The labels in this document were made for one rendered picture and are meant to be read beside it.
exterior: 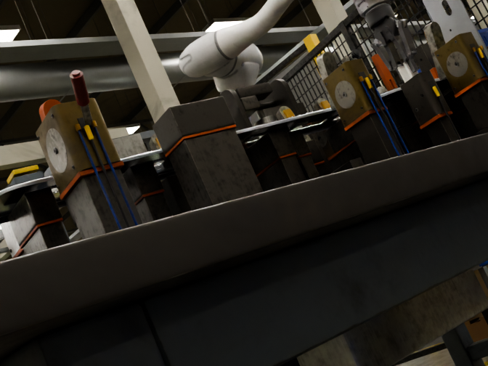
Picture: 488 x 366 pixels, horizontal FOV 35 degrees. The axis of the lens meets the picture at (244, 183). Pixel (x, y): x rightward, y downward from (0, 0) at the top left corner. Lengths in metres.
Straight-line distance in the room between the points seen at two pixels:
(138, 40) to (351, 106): 9.00
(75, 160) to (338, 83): 0.66
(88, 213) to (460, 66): 1.01
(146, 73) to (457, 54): 8.65
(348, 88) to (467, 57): 0.35
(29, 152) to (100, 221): 7.41
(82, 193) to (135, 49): 9.30
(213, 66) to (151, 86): 7.92
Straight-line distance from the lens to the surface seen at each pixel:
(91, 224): 1.23
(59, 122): 1.24
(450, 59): 1.90
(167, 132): 1.38
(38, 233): 1.36
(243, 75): 2.50
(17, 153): 8.54
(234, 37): 2.33
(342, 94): 1.65
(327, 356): 1.04
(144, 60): 10.41
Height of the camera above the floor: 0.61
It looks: 11 degrees up
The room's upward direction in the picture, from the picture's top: 24 degrees counter-clockwise
